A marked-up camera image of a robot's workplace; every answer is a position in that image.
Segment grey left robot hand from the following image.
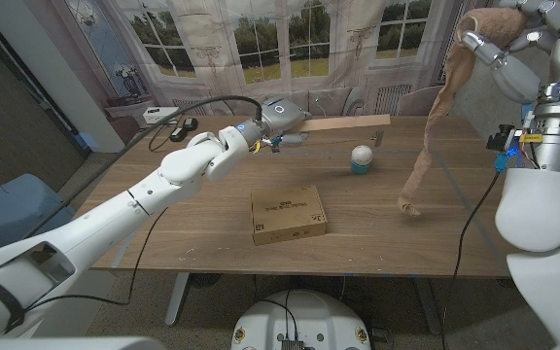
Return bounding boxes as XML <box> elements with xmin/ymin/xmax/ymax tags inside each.
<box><xmin>248</xmin><ymin>96</ymin><xmax>311</xmax><ymax>153</ymax></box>

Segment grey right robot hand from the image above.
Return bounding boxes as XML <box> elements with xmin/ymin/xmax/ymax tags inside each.
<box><xmin>460</xmin><ymin>0</ymin><xmax>560</xmax><ymax>106</ymax></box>

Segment wooden hanger with metal clips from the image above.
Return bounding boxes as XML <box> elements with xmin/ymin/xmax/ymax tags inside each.
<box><xmin>270</xmin><ymin>114</ymin><xmax>392</xmax><ymax>154</ymax></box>

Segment tan elastic arm wrap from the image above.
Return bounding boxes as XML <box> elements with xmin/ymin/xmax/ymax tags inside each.
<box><xmin>397</xmin><ymin>7</ymin><xmax>529</xmax><ymax>218</ymax></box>

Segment flat cardboard box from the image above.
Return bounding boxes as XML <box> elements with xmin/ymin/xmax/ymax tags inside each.
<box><xmin>250</xmin><ymin>183</ymin><xmax>329</xmax><ymax>246</ymax></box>

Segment printed window backdrop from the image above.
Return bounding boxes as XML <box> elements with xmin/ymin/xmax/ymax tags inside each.
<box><xmin>63</xmin><ymin>0</ymin><xmax>493</xmax><ymax>118</ymax></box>

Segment white baseball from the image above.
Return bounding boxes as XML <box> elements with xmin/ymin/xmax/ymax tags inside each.
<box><xmin>350</xmin><ymin>144</ymin><xmax>374</xmax><ymax>165</ymax></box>

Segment white power strip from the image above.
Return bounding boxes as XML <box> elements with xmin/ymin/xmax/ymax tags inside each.
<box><xmin>142</xmin><ymin>106</ymin><xmax>183</xmax><ymax>125</ymax></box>

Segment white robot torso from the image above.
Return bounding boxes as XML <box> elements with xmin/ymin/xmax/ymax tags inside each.
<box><xmin>230</xmin><ymin>290</ymin><xmax>372</xmax><ymax>350</ymax></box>

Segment grey table leg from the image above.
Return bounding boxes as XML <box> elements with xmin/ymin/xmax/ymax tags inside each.
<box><xmin>413</xmin><ymin>277</ymin><xmax>442</xmax><ymax>336</ymax></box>
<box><xmin>164</xmin><ymin>271</ymin><xmax>190</xmax><ymax>327</ymax></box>

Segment blue plastic bin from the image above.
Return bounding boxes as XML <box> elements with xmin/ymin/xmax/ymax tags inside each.
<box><xmin>0</xmin><ymin>173</ymin><xmax>76</xmax><ymax>254</ymax></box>

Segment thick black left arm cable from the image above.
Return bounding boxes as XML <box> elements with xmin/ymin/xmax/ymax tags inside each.
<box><xmin>31</xmin><ymin>95</ymin><xmax>264</xmax><ymax>239</ymax></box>

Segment black power cord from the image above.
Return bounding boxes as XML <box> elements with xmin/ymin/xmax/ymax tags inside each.
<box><xmin>146</xmin><ymin>124</ymin><xmax>174</xmax><ymax>153</ymax></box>

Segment black torso cable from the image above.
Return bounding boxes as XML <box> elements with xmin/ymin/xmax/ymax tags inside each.
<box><xmin>259</xmin><ymin>290</ymin><xmax>300</xmax><ymax>342</ymax></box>

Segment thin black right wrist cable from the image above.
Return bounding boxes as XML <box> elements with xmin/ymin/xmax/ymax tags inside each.
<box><xmin>439</xmin><ymin>169</ymin><xmax>503</xmax><ymax>350</ymax></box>

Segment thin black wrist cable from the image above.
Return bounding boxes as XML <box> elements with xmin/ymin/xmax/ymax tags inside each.
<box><xmin>21</xmin><ymin>206</ymin><xmax>170</xmax><ymax>312</ymax></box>
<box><xmin>439</xmin><ymin>169</ymin><xmax>503</xmax><ymax>350</ymax></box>

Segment thin black left wrist cable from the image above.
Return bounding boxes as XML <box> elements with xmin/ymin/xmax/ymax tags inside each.
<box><xmin>21</xmin><ymin>206</ymin><xmax>170</xmax><ymax>312</ymax></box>

